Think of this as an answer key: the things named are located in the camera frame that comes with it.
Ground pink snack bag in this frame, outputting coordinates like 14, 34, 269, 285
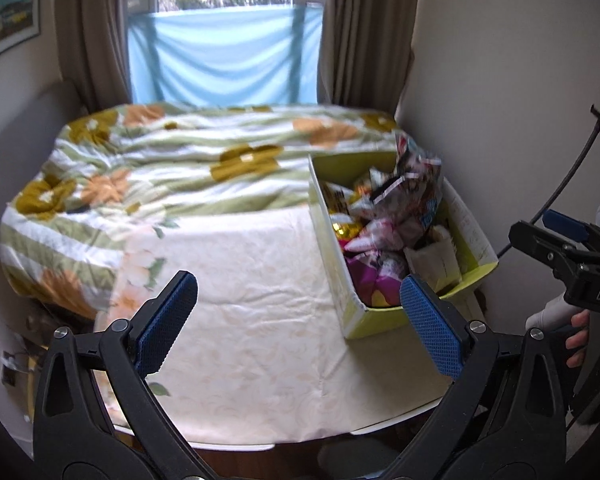
344, 219, 405, 252

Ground dark cookie snack bag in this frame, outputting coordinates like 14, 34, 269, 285
351, 132, 443, 231

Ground purple snack bag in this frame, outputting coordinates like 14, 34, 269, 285
346, 250, 408, 308

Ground grey bed headboard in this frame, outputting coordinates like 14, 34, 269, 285
0, 80, 83, 224

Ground green cardboard box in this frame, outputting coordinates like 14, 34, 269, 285
309, 152, 498, 339

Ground floral striped duvet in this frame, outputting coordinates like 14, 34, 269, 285
0, 102, 398, 318

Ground right brown curtain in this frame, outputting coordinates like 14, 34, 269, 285
317, 0, 418, 114

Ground person's right hand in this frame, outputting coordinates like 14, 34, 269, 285
565, 310, 591, 368

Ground gold foil snack bag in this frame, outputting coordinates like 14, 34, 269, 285
321, 182, 364, 244

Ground light blue window cloth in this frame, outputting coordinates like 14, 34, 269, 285
128, 4, 323, 107

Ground left brown curtain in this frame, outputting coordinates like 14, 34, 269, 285
54, 0, 131, 112

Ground brown curtain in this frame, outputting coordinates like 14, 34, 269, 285
54, 0, 131, 112
317, 0, 418, 114

